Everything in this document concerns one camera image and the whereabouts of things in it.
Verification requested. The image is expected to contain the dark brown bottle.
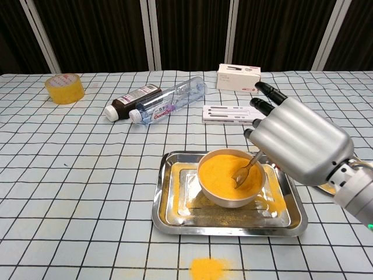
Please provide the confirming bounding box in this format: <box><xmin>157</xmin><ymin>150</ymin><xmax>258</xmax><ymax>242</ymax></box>
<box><xmin>105</xmin><ymin>84</ymin><xmax>163</xmax><ymax>121</ymax></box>

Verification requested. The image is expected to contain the bowl of yellow powder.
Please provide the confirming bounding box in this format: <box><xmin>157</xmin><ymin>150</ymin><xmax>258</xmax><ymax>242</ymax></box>
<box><xmin>197</xmin><ymin>148</ymin><xmax>266</xmax><ymax>208</ymax></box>

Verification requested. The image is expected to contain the checkered tablecloth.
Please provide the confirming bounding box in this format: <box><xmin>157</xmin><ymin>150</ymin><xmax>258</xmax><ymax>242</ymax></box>
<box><xmin>0</xmin><ymin>69</ymin><xmax>373</xmax><ymax>280</ymax></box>

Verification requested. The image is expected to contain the small plate with powder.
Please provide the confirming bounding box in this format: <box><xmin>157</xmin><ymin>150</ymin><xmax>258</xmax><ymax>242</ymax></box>
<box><xmin>316</xmin><ymin>181</ymin><xmax>336</xmax><ymax>195</ymax></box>

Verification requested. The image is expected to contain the yellow tape roll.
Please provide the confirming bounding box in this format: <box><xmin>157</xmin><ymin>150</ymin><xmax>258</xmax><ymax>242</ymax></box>
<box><xmin>44</xmin><ymin>73</ymin><xmax>86</xmax><ymax>105</ymax></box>

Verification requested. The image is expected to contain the dark folding partition screen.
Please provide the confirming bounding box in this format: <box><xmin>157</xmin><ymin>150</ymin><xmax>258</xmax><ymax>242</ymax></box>
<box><xmin>0</xmin><ymin>0</ymin><xmax>373</xmax><ymax>75</ymax></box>

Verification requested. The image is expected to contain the spilled yellow powder pile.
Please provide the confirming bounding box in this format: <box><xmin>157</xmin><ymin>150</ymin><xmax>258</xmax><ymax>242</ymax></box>
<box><xmin>189</xmin><ymin>257</ymin><xmax>227</xmax><ymax>280</ymax></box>

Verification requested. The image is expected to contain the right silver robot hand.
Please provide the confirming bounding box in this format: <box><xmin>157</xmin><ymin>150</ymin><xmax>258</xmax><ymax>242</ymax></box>
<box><xmin>243</xmin><ymin>81</ymin><xmax>355</xmax><ymax>187</ymax></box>

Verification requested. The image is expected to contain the white stapler box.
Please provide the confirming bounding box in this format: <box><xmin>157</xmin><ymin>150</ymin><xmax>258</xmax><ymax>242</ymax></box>
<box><xmin>216</xmin><ymin>63</ymin><xmax>262</xmax><ymax>95</ymax></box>

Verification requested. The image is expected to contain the clear plastic water bottle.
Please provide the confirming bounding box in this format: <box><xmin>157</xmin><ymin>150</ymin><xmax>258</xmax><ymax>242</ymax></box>
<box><xmin>129</xmin><ymin>76</ymin><xmax>207</xmax><ymax>125</ymax></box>

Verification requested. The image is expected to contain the stainless steel tray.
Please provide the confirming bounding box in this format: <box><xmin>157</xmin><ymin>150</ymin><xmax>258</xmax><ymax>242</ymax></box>
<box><xmin>151</xmin><ymin>150</ymin><xmax>309</xmax><ymax>237</ymax></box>

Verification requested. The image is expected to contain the silver spoon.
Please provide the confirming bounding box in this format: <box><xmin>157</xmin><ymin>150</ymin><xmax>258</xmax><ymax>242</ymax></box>
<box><xmin>231</xmin><ymin>150</ymin><xmax>265</xmax><ymax>189</ymax></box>

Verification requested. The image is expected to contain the white folding stand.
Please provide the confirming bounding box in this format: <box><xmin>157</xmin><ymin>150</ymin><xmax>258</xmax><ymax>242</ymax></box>
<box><xmin>202</xmin><ymin>105</ymin><xmax>268</xmax><ymax>125</ymax></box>

